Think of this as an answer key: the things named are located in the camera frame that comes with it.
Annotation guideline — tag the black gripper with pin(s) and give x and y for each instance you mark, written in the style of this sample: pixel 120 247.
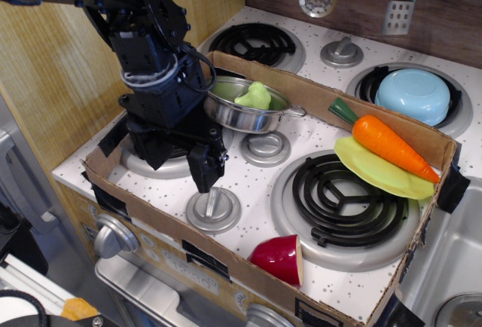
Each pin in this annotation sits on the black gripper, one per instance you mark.
pixel 166 105

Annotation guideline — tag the green toy broccoli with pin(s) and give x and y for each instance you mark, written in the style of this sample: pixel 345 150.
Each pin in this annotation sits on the green toy broccoli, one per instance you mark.
pixel 258 96

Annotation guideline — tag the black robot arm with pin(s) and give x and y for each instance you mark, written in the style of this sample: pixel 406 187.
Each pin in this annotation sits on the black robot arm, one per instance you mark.
pixel 142 33

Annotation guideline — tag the small steel pan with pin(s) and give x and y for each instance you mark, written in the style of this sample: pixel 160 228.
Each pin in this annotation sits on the small steel pan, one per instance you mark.
pixel 220 107

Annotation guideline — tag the front silver stove knob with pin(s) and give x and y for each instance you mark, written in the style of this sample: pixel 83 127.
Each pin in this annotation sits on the front silver stove knob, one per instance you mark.
pixel 214 212

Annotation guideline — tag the silver stove knob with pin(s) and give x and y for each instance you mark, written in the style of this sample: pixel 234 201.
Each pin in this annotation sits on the silver stove knob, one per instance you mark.
pixel 214 212
pixel 342 54
pixel 265 150

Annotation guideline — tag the middle silver stove knob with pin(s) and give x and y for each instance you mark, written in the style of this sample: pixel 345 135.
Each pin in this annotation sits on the middle silver stove knob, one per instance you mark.
pixel 265 150

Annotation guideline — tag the brown cardboard fence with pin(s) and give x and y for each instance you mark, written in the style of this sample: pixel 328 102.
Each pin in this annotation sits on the brown cardboard fence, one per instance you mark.
pixel 342 286

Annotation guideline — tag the red toy apple half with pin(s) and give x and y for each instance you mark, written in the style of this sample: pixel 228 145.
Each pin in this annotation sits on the red toy apple half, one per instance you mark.
pixel 282 258

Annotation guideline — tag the silver oven front knob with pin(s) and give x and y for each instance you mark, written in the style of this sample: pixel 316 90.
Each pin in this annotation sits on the silver oven front knob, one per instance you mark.
pixel 113 237

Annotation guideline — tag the silver oven knob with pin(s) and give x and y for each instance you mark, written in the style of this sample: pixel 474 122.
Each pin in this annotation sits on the silver oven knob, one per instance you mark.
pixel 113 237
pixel 261 316

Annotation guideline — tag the back left black burner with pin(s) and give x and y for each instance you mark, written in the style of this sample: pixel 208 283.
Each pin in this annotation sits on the back left black burner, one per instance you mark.
pixel 259 42

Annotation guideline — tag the front right black burner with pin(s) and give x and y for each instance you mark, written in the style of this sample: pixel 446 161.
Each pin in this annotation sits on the front right black burner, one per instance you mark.
pixel 342 209

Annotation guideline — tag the orange toy carrot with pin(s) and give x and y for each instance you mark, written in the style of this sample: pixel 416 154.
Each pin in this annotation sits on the orange toy carrot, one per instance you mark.
pixel 376 136

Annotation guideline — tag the yellow-green toy plate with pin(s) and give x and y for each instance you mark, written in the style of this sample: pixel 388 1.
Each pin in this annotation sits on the yellow-green toy plate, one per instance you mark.
pixel 380 173

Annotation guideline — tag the back silver stove knob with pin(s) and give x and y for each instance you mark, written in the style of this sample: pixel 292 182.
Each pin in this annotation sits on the back silver stove knob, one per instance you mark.
pixel 342 54

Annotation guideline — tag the back right black burner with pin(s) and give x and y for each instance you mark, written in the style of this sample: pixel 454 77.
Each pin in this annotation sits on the back right black burner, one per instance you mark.
pixel 366 85

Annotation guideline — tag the orange yellow object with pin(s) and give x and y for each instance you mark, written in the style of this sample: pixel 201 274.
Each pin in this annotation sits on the orange yellow object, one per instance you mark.
pixel 75 309

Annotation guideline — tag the light blue bowl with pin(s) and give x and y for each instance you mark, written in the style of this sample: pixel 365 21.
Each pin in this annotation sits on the light blue bowl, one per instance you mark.
pixel 416 93

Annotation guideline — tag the hanging silver grater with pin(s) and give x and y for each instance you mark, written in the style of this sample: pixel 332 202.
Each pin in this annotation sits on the hanging silver grater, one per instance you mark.
pixel 398 16

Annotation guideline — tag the steel sink basin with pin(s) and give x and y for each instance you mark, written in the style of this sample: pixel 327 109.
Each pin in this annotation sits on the steel sink basin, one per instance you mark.
pixel 442 286

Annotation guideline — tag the silver oven door handle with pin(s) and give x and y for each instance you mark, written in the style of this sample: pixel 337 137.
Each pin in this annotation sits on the silver oven door handle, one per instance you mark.
pixel 146 293

